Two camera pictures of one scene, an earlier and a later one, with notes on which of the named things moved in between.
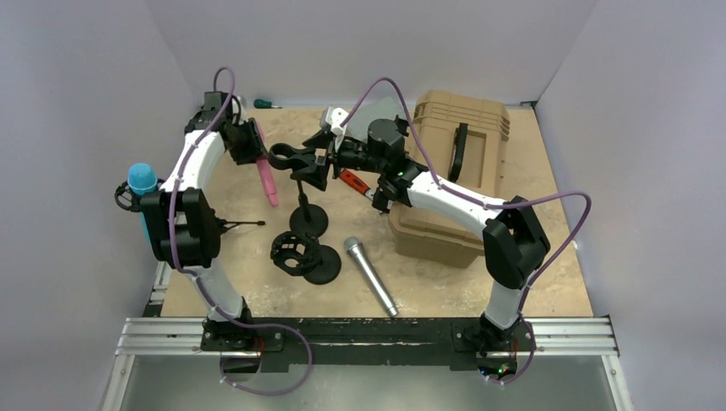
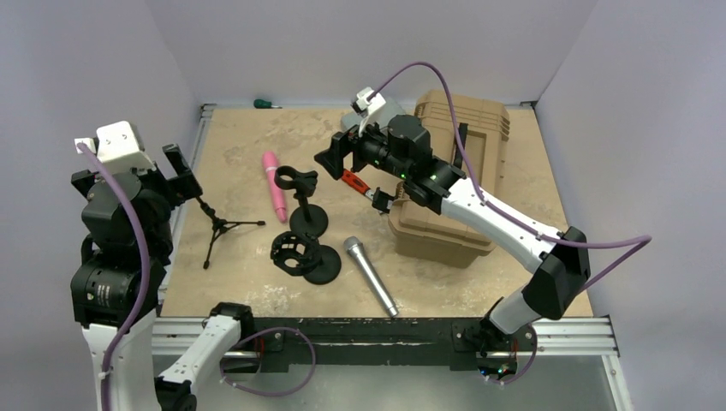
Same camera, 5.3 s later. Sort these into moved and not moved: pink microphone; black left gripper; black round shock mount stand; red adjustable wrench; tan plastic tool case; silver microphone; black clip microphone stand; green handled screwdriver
Moved: pink microphone; black clip microphone stand; black left gripper
Not moved: black round shock mount stand; green handled screwdriver; silver microphone; tan plastic tool case; red adjustable wrench
